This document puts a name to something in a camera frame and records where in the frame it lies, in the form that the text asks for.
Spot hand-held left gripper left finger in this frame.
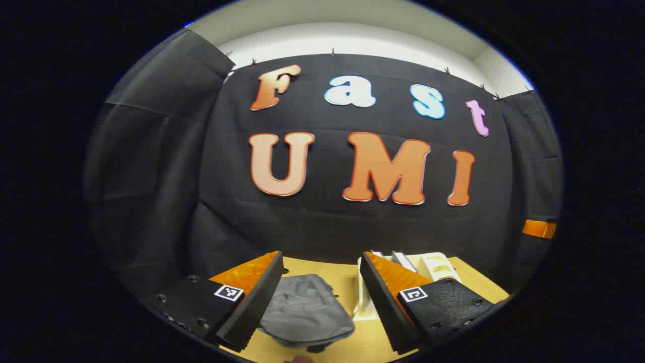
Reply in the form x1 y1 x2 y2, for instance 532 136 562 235
146 251 284 352

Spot grey schoolbag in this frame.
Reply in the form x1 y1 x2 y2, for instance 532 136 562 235
257 274 356 353

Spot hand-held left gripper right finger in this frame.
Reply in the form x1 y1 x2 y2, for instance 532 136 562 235
359 251 509 355

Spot white bookshelf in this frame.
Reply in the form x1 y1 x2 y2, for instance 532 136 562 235
353 251 462 322

